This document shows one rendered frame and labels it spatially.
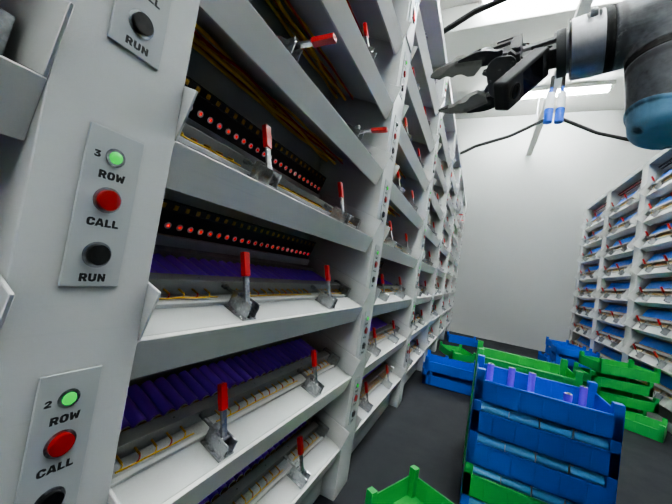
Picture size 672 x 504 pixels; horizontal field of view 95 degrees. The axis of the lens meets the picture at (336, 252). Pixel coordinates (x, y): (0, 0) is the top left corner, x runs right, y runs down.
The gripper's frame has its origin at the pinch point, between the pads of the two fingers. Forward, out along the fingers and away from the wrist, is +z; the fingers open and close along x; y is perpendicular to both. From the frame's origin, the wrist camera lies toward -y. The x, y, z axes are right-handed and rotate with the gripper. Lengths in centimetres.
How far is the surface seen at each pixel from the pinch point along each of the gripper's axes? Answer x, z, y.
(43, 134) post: 26, 8, -55
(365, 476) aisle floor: -79, 27, -61
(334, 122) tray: 6.5, 14.7, -15.5
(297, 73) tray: 17.6, 11.9, -22.7
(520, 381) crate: -82, -10, -22
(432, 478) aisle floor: -93, 12, -54
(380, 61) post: 2.2, 22.6, 29.1
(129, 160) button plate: 22, 9, -52
